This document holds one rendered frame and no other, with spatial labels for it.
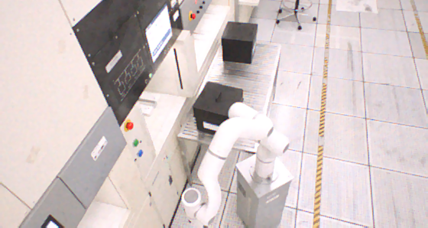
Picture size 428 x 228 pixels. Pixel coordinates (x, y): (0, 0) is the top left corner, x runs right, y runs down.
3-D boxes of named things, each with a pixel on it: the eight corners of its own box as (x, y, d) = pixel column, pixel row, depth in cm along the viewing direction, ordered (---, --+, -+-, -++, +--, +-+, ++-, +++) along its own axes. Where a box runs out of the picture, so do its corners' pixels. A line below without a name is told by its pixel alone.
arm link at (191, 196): (209, 210, 134) (193, 197, 139) (206, 196, 125) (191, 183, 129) (196, 223, 130) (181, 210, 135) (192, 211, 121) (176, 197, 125)
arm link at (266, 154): (263, 143, 187) (266, 118, 170) (289, 159, 178) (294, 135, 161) (252, 155, 182) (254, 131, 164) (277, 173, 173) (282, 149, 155)
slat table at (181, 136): (252, 201, 261) (257, 152, 205) (189, 185, 275) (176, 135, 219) (273, 99, 344) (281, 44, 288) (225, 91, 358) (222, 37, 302)
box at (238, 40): (251, 64, 271) (252, 41, 252) (221, 61, 277) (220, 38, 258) (256, 46, 289) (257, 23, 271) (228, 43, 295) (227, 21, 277)
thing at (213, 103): (231, 127, 202) (231, 115, 193) (192, 116, 211) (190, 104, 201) (244, 98, 220) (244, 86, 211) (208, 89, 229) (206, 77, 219)
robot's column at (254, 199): (281, 224, 246) (294, 177, 191) (253, 242, 238) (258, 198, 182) (261, 197, 263) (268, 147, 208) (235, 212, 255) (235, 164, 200)
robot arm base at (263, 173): (284, 175, 192) (288, 159, 178) (260, 189, 186) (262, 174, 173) (267, 154, 204) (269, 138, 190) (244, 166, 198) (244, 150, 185)
